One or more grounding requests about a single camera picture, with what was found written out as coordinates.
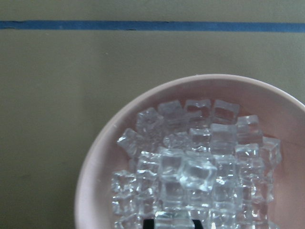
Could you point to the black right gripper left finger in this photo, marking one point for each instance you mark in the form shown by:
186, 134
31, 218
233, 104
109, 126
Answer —
148, 224

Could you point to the clear ice cube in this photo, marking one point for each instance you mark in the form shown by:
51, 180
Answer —
179, 219

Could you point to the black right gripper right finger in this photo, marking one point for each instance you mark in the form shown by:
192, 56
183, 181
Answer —
197, 224

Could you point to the pink bowl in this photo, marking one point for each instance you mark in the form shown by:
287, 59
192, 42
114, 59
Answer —
281, 116

